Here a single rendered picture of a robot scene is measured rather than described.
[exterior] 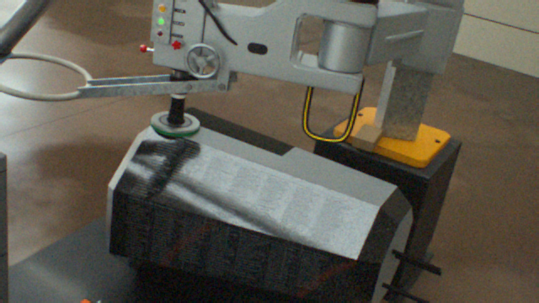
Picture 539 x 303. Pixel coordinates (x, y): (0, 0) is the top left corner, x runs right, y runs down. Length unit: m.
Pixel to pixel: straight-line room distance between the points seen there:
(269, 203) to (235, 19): 0.74
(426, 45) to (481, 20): 5.43
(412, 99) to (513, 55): 5.28
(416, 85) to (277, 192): 0.97
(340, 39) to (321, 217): 0.70
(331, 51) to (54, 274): 1.68
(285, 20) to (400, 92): 0.87
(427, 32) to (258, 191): 1.08
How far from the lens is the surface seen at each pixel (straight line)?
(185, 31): 2.73
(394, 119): 3.33
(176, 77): 2.88
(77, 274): 3.35
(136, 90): 2.92
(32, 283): 3.30
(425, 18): 3.10
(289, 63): 2.69
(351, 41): 2.65
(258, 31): 2.67
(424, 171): 3.20
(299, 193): 2.68
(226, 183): 2.75
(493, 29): 8.54
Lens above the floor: 2.02
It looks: 25 degrees down
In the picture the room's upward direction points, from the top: 10 degrees clockwise
